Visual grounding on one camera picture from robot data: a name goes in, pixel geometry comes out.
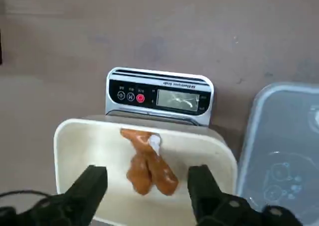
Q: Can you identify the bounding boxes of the clear plastic container lid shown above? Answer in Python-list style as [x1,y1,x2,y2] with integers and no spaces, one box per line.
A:
[235,81,319,226]

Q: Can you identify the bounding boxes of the cream rectangular container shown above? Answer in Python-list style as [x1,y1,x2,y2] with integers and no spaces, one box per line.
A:
[53,114,238,226]

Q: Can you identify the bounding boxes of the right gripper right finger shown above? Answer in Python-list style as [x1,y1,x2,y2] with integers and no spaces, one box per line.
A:
[188,164,302,226]

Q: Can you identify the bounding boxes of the brown toy chicken drumstick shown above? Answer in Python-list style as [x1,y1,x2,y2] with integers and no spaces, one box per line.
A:
[120,128,179,196]

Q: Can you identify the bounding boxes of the silver digital kitchen scale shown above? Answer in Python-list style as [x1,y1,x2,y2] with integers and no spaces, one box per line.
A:
[106,67,215,128]

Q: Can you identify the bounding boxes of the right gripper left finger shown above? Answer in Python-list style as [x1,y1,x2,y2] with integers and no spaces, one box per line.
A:
[0,165,108,226]

